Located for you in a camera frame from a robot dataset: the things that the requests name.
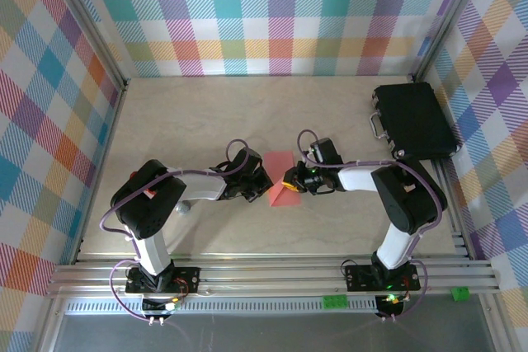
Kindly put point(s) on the pink paper sheet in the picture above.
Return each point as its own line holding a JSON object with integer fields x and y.
{"x": 280, "y": 162}

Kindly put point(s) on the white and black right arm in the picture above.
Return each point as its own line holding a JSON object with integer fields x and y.
{"x": 359, "y": 179}

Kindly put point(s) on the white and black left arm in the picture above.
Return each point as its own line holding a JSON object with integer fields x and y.
{"x": 202, "y": 187}

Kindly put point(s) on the grey metal sheet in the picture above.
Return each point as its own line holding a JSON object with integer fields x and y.
{"x": 268, "y": 335}

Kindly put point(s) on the black carrying case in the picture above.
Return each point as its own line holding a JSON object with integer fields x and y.
{"x": 416, "y": 121}

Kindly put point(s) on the flat green toy brick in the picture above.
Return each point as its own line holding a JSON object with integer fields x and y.
{"x": 335, "y": 301}

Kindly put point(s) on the black controller board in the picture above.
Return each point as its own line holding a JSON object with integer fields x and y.
{"x": 158, "y": 306}
{"x": 389, "y": 306}

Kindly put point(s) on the small green toy brick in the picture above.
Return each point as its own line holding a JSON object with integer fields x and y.
{"x": 460, "y": 294}

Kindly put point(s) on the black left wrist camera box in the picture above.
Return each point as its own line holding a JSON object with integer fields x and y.
{"x": 249, "y": 160}

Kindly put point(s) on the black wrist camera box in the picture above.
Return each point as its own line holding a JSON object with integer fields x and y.
{"x": 249, "y": 160}
{"x": 326, "y": 150}

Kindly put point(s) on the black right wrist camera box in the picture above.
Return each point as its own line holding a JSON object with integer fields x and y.
{"x": 326, "y": 150}

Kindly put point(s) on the aluminium mounting rail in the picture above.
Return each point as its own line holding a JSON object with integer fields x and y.
{"x": 268, "y": 278}

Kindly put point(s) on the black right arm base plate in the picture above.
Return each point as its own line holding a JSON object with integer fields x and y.
{"x": 356, "y": 278}

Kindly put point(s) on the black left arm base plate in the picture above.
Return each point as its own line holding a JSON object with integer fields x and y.
{"x": 189, "y": 280}

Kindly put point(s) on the aluminium side rail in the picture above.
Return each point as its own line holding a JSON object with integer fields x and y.
{"x": 108, "y": 146}
{"x": 455, "y": 240}

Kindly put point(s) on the aluminium corner post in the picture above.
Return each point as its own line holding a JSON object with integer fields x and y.
{"x": 90, "y": 30}
{"x": 449, "y": 18}

